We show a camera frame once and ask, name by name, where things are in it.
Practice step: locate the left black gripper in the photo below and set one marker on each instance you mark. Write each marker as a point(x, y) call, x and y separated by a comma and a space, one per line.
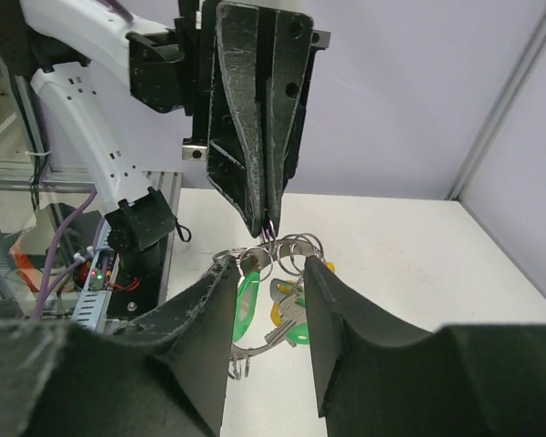
point(248, 70)

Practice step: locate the white slotted cable duct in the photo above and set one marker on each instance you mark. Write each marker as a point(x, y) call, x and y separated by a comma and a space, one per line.
point(91, 308)

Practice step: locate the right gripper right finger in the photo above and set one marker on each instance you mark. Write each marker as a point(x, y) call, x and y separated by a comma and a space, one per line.
point(376, 374)

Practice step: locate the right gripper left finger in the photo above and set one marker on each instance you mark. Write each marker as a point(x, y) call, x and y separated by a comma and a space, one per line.
point(163, 374)

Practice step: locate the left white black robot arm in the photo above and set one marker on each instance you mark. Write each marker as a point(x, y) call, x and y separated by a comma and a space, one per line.
point(53, 44)

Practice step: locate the green tag key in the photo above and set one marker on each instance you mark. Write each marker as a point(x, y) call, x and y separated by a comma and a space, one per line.
point(246, 304)
point(294, 326)

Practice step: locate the metal keyring with yellow handle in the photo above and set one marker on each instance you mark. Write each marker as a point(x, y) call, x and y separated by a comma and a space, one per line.
point(273, 262)

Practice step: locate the yellow tag key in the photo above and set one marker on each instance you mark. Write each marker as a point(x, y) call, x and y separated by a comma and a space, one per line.
point(279, 289)

